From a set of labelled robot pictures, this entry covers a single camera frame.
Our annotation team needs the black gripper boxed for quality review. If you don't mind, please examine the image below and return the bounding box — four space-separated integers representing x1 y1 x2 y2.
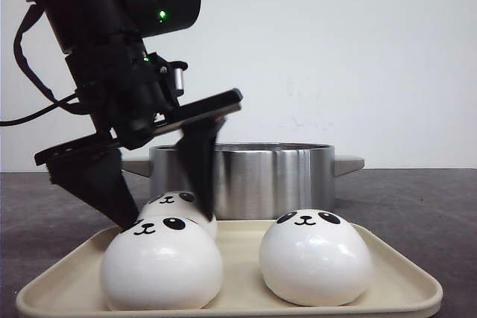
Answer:
34 41 242 229

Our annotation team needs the panda bun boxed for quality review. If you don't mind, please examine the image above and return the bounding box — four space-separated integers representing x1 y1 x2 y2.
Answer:
137 191 217 240
100 215 223 311
259 209 373 306

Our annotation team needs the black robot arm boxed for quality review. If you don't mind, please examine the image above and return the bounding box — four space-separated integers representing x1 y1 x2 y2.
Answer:
21 0 242 229

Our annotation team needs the stainless steel steamer pot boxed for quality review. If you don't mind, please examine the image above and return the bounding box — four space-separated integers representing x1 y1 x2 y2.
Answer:
122 143 364 220

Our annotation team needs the beige plastic tray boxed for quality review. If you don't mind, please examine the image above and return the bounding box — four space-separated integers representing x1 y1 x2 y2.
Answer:
16 220 443 317

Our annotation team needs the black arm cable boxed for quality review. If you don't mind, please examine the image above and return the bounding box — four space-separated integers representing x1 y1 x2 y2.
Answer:
0 1 90 127

